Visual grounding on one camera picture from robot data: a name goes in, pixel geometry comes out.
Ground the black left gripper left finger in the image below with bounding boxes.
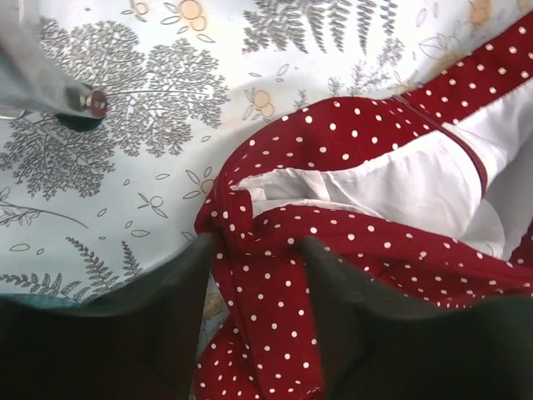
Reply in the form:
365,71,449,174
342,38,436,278
1,234,214,399

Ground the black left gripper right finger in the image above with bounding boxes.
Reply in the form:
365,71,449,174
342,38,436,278
301,237,532,399

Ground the red polka dot cloth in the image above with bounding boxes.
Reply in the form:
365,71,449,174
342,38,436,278
194,13,532,399

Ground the floral tablecloth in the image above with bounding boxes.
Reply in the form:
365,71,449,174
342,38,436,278
1,1,532,307

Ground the steel dish rack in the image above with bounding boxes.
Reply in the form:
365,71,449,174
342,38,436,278
1,1,107,132

